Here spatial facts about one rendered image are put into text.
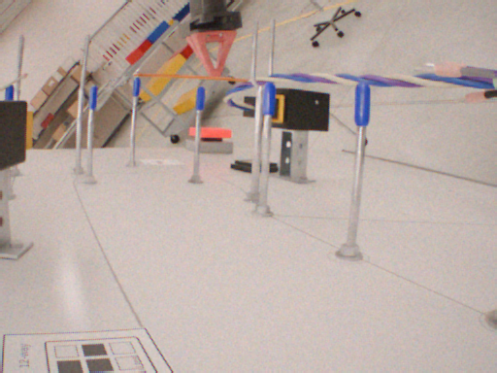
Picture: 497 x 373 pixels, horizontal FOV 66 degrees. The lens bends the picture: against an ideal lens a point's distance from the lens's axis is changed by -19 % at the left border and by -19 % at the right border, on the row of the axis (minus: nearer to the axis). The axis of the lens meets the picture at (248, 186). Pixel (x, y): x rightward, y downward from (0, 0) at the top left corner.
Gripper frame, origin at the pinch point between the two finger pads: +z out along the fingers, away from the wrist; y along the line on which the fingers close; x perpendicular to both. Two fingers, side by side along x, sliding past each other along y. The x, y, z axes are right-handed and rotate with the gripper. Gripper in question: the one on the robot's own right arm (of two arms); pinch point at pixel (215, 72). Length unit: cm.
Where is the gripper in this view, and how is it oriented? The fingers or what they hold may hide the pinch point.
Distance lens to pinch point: 69.9
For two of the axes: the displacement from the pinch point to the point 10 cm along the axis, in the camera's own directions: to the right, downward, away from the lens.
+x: 9.0, -2.0, 3.8
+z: 1.1, 9.6, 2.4
